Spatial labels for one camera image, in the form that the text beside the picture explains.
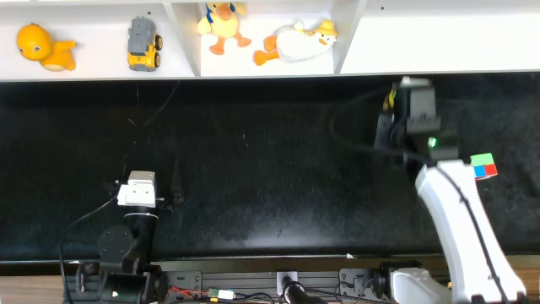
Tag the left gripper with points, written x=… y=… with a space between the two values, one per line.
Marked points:
x=163 y=204

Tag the grey and yellow toy truck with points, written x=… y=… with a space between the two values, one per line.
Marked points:
x=143 y=46

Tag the yellow rubber duck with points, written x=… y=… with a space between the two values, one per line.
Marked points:
x=40 y=44

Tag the many-coloured puzzle cube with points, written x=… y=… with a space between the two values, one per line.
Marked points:
x=485 y=165

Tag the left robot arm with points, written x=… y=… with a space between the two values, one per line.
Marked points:
x=139 y=232

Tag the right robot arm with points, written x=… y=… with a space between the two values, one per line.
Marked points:
x=453 y=211

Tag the yellow plush duck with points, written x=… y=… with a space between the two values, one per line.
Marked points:
x=223 y=25

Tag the white plush duck with hat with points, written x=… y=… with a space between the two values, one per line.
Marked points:
x=297 y=44

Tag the white shelf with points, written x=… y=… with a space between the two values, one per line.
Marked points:
x=422 y=46

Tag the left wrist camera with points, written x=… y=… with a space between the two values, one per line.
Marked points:
x=137 y=192

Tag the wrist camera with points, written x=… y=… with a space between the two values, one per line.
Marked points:
x=421 y=103
x=137 y=192

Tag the mounting rail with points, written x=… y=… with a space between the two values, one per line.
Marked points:
x=253 y=282

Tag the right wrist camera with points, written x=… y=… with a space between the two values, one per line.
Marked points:
x=421 y=103

